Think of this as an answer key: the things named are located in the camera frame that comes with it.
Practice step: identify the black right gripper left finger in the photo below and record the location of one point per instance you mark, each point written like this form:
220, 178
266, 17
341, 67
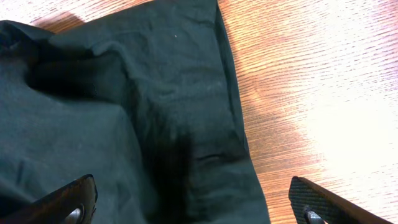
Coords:
72, 203

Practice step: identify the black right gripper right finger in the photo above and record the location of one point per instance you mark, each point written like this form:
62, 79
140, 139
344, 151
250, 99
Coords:
312, 203

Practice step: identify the black shorts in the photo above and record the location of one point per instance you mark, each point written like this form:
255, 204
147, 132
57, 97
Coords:
145, 100

